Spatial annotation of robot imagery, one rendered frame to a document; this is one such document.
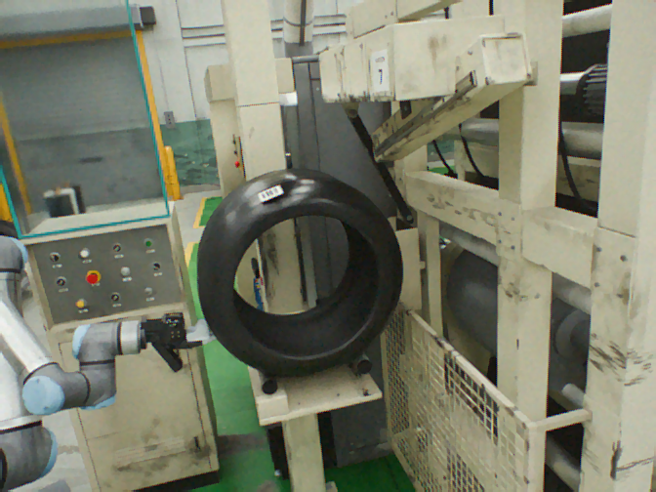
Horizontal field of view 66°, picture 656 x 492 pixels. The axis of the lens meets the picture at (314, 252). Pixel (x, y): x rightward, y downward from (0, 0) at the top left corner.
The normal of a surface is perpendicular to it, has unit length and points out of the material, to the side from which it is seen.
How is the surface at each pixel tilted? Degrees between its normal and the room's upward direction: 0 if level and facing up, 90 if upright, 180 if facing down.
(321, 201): 80
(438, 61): 90
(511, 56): 72
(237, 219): 53
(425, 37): 90
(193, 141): 90
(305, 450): 90
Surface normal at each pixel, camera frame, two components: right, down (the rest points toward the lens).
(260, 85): 0.22, 0.27
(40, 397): -0.32, -0.04
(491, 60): 0.18, -0.04
